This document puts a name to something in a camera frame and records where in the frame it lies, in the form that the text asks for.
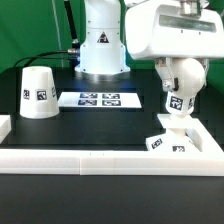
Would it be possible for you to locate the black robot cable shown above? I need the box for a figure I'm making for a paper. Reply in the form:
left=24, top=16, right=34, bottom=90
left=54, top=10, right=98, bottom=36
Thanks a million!
left=13, top=0, right=81, bottom=68

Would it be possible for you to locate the white U-shaped fence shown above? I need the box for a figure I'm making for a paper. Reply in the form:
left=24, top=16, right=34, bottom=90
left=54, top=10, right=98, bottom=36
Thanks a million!
left=0, top=117, right=224, bottom=176

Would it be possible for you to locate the white lamp bulb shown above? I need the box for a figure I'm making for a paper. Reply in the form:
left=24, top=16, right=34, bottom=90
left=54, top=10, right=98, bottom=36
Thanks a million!
left=166, top=58, right=205, bottom=116

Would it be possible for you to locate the white marker sheet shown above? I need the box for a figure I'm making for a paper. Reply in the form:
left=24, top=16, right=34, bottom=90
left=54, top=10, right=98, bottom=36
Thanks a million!
left=58, top=92, right=141, bottom=108

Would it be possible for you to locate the grey thin cable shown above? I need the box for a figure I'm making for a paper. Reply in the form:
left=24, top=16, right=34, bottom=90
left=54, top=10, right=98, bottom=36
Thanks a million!
left=51, top=0, right=65, bottom=69

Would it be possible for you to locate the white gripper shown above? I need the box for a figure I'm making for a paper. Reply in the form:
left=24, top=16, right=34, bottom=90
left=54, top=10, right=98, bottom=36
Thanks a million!
left=125, top=0, right=224, bottom=92

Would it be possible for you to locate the white lamp shade cone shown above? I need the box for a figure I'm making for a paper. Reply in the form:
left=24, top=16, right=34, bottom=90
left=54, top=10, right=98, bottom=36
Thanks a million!
left=20, top=66, right=59, bottom=119

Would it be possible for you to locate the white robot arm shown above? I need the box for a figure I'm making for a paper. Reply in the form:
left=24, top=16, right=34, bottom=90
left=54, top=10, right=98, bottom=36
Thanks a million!
left=76, top=0, right=224, bottom=91

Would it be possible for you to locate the white lamp base block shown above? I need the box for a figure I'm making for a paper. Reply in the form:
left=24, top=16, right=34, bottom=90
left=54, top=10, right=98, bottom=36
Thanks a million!
left=145, top=114, right=199, bottom=153

